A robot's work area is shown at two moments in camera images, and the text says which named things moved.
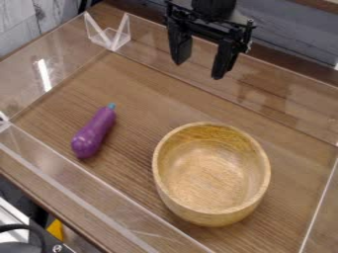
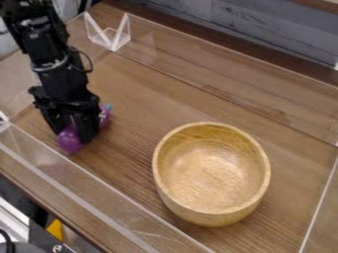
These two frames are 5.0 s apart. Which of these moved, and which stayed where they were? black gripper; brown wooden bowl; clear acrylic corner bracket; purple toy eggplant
Moved: black gripper; purple toy eggplant
Stayed: brown wooden bowl; clear acrylic corner bracket
